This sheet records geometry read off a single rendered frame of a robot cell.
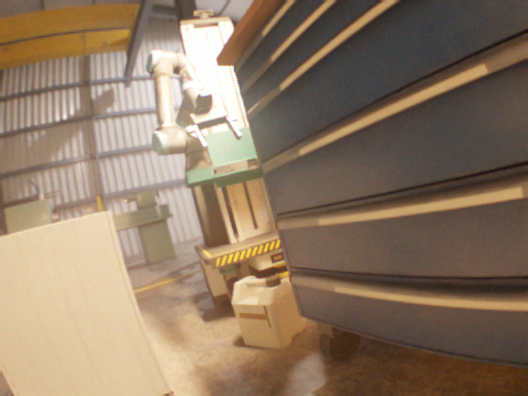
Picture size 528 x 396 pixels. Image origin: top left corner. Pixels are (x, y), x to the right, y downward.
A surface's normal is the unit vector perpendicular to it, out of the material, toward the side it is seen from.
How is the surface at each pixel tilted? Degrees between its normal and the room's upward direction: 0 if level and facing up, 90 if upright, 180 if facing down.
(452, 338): 90
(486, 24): 90
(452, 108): 90
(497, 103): 90
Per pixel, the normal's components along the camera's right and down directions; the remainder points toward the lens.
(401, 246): -0.84, 0.22
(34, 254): 0.52, -0.16
